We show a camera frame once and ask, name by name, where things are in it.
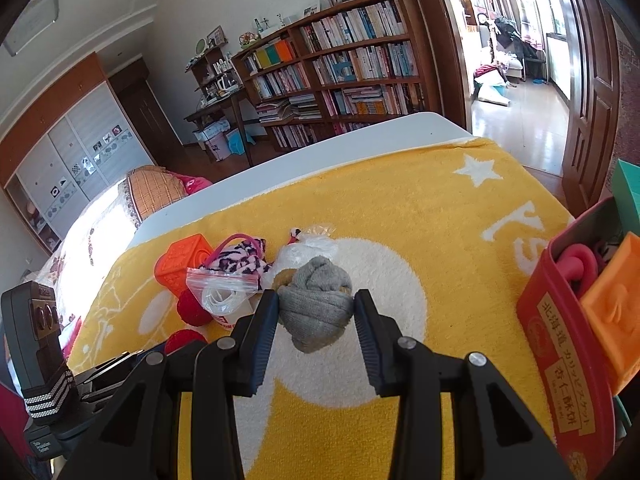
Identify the red pompom ball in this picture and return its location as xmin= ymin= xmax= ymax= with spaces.
xmin=176 ymin=289 xmax=213 ymax=327
xmin=164 ymin=328 xmax=207 ymax=356

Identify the grey sock ball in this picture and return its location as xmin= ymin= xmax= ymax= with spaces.
xmin=277 ymin=256 xmax=355 ymax=353

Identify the clear plastic bag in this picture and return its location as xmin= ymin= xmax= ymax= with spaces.
xmin=262 ymin=224 xmax=338 ymax=289

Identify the light orange rubber block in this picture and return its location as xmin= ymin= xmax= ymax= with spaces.
xmin=580 ymin=232 xmax=640 ymax=394

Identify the pink foam knot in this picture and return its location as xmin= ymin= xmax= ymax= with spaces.
xmin=555 ymin=244 xmax=599 ymax=298

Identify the teal box tray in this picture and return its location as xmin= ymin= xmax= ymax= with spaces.
xmin=612 ymin=159 xmax=640 ymax=236

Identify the white bottle in bag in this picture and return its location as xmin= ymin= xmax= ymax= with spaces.
xmin=186 ymin=268 xmax=260 ymax=330

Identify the dark orange rubber block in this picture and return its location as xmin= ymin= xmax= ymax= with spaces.
xmin=153 ymin=234 xmax=213 ymax=298

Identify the red biscuit tin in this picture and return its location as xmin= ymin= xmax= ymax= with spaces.
xmin=516 ymin=197 xmax=629 ymax=479

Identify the orange plaid pillow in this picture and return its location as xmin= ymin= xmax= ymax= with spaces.
xmin=118 ymin=165 xmax=188 ymax=228

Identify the yellow patterned towel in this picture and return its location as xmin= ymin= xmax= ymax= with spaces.
xmin=64 ymin=136 xmax=576 ymax=480

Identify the white wardrobe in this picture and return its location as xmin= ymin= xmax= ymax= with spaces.
xmin=1 ymin=82 xmax=153 ymax=254

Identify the wooden desk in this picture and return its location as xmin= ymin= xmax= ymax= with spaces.
xmin=184 ymin=88 xmax=257 ymax=167

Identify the wooden door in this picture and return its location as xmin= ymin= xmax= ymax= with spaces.
xmin=560 ymin=0 xmax=620 ymax=217

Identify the wooden bookshelf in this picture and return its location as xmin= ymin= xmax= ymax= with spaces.
xmin=232 ymin=0 xmax=440 ymax=152

